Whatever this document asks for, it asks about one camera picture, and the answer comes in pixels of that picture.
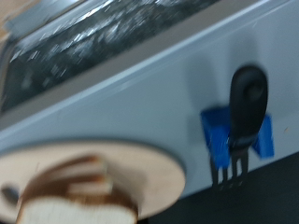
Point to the blue plastic spatula block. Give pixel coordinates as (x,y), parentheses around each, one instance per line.
(215,133)

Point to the white bread slice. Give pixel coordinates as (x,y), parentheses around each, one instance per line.
(78,213)

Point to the silver toaster oven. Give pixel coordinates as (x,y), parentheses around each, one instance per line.
(155,102)

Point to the wooden toast slice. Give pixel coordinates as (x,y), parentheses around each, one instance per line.
(88,168)
(93,189)

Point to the round wooden plate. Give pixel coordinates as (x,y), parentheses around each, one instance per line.
(149,174)

